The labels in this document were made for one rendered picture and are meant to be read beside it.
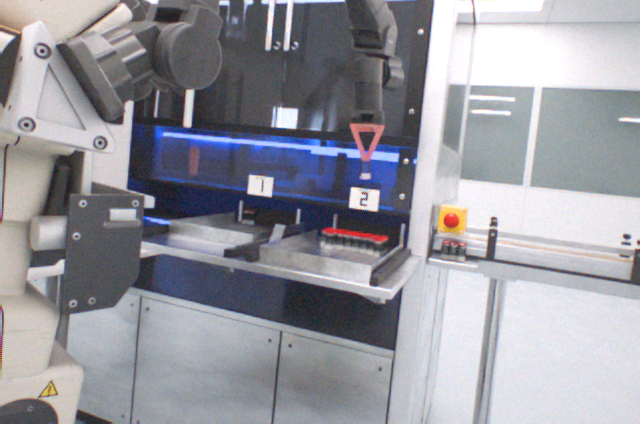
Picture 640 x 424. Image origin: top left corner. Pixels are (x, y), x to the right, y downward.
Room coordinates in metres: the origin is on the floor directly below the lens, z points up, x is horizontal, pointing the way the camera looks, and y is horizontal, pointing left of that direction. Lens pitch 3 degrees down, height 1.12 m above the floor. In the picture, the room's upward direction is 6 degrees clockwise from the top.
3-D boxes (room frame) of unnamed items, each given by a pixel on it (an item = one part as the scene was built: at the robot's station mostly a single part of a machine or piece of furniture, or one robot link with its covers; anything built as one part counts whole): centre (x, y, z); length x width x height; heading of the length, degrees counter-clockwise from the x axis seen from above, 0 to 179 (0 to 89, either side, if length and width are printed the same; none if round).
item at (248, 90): (1.53, 0.37, 1.50); 0.47 x 0.01 x 0.59; 70
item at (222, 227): (1.36, 0.22, 0.90); 0.34 x 0.26 x 0.04; 160
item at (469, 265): (1.30, -0.40, 0.87); 0.14 x 0.13 x 0.02; 160
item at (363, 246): (1.24, -0.10, 0.90); 0.18 x 0.02 x 0.05; 69
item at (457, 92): (1.73, -0.47, 1.50); 0.85 x 0.01 x 0.59; 160
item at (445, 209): (1.27, -0.37, 0.99); 0.08 x 0.07 x 0.07; 160
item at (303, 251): (1.14, -0.06, 0.90); 0.34 x 0.26 x 0.04; 159
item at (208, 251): (1.24, 0.08, 0.87); 0.70 x 0.48 x 0.02; 70
